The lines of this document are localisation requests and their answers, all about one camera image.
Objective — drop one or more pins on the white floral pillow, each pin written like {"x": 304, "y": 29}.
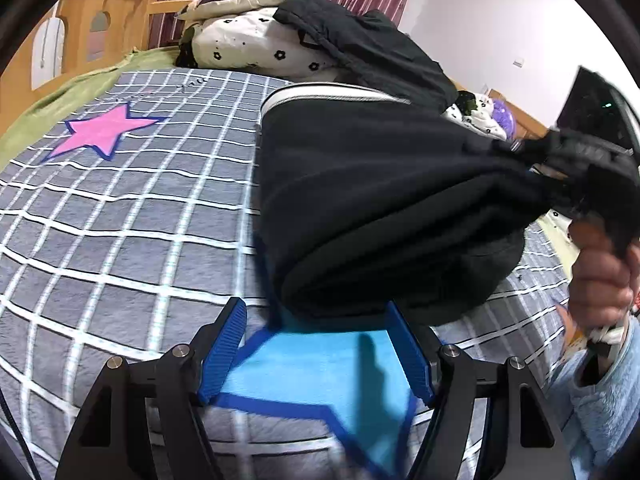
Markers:
{"x": 253, "y": 42}

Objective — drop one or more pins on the light blue fleece sleeve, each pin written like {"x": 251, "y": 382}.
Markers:
{"x": 596, "y": 413}

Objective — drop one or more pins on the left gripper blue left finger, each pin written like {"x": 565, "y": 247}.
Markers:
{"x": 217, "y": 344}

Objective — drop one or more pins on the black garment on pillows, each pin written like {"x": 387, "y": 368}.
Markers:
{"x": 371, "y": 50}

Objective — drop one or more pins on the person's right hand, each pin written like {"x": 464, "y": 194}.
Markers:
{"x": 603, "y": 286}

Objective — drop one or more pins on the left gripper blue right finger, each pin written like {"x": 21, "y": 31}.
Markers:
{"x": 420, "y": 363}

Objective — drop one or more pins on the purple plush toy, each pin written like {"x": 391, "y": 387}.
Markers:
{"x": 503, "y": 116}

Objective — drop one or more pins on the black phone on mount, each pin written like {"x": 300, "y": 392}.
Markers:
{"x": 596, "y": 107}

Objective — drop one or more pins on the grey checked bed sheet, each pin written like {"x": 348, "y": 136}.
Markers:
{"x": 131, "y": 223}

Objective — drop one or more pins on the green blanket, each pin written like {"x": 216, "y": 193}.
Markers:
{"x": 56, "y": 105}

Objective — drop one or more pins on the white floral quilt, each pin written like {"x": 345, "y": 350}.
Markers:
{"x": 474, "y": 111}

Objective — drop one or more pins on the wooden bed frame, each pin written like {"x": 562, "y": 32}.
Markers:
{"x": 98, "y": 33}

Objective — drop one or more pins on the black pants with white stripe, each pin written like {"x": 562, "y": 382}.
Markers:
{"x": 366, "y": 200}

